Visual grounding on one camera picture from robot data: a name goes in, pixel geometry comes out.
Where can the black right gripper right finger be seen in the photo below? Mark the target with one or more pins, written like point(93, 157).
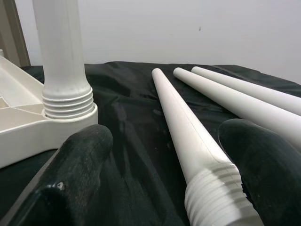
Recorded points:
point(270, 176)

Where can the white plastic table leg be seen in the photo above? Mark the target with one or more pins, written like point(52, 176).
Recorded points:
point(188, 131)
point(258, 89)
point(61, 58)
point(235, 99)

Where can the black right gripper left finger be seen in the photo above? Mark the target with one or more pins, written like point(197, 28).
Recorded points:
point(70, 169)

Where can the black cloth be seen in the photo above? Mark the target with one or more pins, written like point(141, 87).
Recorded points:
point(141, 117)

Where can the white plastic table top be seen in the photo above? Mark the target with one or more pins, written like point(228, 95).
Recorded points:
point(23, 131)

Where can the door frame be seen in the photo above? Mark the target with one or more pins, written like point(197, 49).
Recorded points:
point(14, 28)

